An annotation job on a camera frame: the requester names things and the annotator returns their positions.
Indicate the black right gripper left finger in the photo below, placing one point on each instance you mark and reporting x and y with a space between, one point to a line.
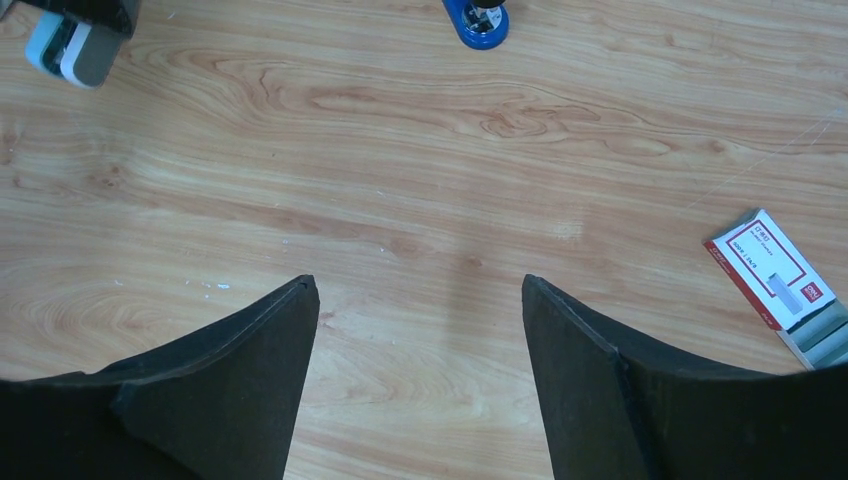
218 403

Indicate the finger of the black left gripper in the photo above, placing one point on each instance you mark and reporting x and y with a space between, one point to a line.
119 16

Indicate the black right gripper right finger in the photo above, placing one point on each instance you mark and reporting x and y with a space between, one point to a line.
619 404

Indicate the light blue white stapler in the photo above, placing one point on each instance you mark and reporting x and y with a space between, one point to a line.
79 53

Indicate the blue black stapler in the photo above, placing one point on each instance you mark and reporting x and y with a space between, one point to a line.
479 24

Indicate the red white staple box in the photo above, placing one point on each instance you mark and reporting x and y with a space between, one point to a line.
784 289

